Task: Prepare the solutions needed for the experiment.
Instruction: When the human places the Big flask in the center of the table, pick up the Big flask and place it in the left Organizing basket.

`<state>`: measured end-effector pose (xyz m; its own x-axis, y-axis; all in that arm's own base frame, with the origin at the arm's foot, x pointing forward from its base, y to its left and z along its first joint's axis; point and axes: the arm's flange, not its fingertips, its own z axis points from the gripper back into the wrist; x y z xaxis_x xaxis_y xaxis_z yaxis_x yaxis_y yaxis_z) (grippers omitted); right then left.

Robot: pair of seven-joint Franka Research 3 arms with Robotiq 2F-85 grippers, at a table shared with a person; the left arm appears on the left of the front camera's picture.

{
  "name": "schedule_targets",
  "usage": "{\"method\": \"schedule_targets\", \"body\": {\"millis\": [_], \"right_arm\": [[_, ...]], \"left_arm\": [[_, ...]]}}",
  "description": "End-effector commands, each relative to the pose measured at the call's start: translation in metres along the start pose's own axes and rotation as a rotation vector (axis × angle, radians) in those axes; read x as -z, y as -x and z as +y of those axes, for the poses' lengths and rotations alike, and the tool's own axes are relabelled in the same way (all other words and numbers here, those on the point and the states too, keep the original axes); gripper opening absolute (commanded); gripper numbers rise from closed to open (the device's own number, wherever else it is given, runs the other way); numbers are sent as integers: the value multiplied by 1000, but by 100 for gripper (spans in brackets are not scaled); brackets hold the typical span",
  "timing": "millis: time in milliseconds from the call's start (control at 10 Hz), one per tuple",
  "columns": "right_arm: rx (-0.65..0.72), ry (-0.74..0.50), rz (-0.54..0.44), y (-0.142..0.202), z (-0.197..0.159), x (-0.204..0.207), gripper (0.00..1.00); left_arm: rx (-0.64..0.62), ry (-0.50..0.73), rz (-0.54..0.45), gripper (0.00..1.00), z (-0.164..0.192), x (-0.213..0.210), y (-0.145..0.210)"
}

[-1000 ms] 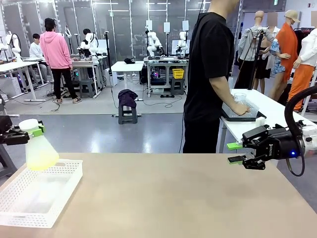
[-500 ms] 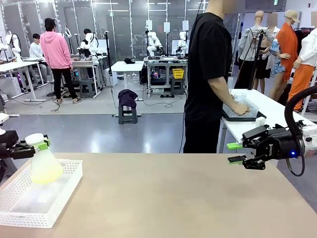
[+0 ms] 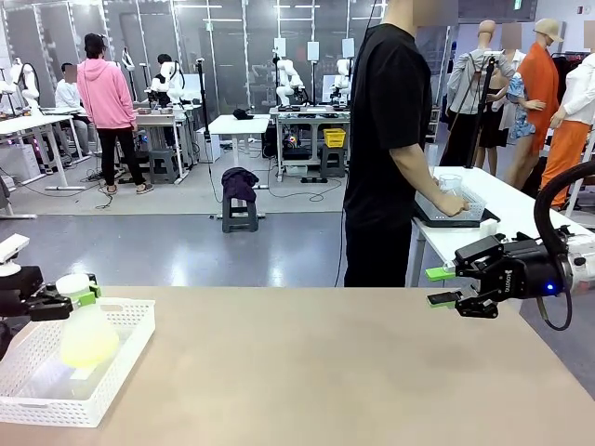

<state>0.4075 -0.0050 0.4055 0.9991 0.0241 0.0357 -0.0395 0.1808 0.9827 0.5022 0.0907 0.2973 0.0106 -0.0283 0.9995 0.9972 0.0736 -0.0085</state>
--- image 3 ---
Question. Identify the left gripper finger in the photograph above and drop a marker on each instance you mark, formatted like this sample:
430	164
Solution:
95	284
51	304

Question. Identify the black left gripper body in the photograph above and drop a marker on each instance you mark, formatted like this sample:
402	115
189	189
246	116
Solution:
16	290

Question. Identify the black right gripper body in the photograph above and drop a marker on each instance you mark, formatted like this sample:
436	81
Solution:
530	271

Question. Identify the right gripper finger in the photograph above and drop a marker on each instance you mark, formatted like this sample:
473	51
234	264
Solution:
479	255
479	304

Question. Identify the translucent plastic conical flask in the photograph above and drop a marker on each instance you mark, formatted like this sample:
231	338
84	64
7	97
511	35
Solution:
88	339

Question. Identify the person's right forearm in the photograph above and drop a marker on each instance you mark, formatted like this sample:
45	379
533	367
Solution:
413	174

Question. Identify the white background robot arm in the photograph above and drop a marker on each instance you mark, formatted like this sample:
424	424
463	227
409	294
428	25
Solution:
283	90
30	83
343	83

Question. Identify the person's right hand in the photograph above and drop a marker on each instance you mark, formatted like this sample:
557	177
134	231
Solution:
451	205

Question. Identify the small white block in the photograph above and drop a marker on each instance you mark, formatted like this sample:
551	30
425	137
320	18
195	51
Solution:
489	227

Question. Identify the black tray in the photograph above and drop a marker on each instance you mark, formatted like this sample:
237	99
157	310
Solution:
465	222

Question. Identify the white side table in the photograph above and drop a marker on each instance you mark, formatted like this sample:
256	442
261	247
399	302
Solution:
511	213

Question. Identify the mannequin in white shirt orange trousers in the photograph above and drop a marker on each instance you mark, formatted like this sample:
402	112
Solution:
569	148

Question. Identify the grey step stool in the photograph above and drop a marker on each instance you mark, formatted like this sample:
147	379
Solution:
162	165
332	162
239	216

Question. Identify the mannequin in floral dress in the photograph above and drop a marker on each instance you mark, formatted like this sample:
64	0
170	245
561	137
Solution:
518	116

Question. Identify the black tripod stand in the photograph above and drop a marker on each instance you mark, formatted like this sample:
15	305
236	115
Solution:
483	93

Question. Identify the person in black t-shirt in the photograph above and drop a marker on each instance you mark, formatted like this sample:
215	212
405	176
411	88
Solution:
386	116

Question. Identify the long white desk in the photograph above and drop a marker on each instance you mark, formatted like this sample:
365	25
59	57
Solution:
28	123

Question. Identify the mannequin in orange with cap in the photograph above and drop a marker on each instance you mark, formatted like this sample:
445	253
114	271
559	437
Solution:
541	93

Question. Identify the dark purple garment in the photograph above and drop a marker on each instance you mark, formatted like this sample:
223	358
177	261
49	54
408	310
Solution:
239	183

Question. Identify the mannequin in grey jacket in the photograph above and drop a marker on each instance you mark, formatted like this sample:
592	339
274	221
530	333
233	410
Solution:
465	79

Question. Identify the white workbench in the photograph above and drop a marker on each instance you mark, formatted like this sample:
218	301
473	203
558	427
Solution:
158	118

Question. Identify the white computer tower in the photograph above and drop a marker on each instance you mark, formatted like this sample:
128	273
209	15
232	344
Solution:
211	144

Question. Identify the yellow plastic basket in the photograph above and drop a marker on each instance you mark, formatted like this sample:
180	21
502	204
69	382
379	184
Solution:
334	138

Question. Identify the seated person in white shirt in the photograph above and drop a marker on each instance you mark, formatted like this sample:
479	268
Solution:
65	95

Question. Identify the person in pink hoodie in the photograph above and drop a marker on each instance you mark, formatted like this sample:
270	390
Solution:
104	93

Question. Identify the dark clothes on rack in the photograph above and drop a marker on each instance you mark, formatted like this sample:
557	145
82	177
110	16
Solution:
567	69

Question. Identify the black pole stand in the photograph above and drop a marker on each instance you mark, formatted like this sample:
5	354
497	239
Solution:
202	102

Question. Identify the white standing desk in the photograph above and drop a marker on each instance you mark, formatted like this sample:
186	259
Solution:
239	124

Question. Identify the black cap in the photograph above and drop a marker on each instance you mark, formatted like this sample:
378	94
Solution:
243	114

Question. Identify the dark-haired person in white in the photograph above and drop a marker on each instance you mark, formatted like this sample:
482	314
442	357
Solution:
163	65

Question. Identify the white panel on stand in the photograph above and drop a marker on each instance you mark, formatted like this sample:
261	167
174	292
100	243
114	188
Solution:
280	47
313	51
348	48

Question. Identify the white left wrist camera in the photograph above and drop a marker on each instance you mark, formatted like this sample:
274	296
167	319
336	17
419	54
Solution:
11	246

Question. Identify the metal frame workbench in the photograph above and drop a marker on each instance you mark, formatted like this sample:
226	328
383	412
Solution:
307	118

